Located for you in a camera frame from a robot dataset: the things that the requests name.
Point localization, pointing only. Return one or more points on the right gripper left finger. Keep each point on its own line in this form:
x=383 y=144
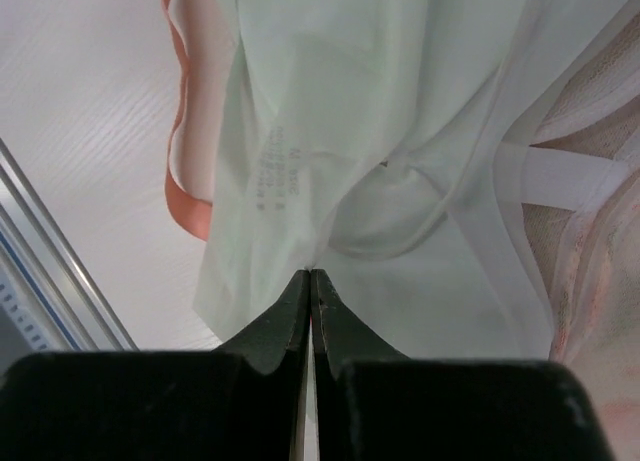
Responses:
x=243 y=400

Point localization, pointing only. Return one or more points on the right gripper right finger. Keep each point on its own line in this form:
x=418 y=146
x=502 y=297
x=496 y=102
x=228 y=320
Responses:
x=375 y=403

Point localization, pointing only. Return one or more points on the floral pink laundry bag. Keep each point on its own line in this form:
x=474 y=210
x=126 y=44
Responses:
x=578 y=204

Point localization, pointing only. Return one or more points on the pale green bra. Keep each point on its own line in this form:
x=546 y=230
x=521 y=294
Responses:
x=362 y=137

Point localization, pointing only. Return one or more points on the slotted cable duct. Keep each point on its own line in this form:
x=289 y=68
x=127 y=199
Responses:
x=21 y=318

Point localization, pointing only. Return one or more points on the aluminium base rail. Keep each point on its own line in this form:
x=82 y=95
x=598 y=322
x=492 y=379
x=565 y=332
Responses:
x=47 y=273

